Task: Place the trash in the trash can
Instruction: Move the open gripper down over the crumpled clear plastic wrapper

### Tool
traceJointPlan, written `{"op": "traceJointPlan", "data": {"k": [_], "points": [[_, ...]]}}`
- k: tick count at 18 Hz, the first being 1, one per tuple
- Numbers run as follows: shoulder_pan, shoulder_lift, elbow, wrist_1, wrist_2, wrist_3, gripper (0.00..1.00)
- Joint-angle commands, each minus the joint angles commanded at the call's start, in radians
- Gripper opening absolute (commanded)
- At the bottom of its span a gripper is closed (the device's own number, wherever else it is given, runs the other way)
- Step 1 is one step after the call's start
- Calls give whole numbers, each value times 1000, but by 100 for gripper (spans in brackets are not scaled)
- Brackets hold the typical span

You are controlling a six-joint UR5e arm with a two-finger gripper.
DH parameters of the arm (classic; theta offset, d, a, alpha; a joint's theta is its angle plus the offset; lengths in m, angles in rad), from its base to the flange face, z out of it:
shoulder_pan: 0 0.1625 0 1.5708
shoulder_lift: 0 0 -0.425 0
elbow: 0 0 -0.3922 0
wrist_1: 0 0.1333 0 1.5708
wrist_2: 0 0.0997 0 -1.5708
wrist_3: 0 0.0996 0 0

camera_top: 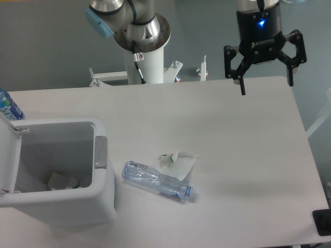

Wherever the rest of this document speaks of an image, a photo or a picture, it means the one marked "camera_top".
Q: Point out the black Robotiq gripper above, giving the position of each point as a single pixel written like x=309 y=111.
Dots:
x=258 y=33

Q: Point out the crushed clear plastic bottle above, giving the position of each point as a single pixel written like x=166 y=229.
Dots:
x=149 y=177

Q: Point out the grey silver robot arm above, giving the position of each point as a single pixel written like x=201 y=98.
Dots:
x=108 y=17

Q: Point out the white plastic trash can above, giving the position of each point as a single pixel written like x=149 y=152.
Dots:
x=76 y=147

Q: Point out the black device at table edge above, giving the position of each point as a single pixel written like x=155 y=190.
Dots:
x=322 y=221

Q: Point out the crumpled white paper in bin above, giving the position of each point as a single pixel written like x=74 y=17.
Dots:
x=58 y=181

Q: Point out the blue labelled water bottle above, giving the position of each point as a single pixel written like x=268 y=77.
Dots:
x=9 y=108

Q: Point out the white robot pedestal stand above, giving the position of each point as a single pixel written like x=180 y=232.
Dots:
x=143 y=50

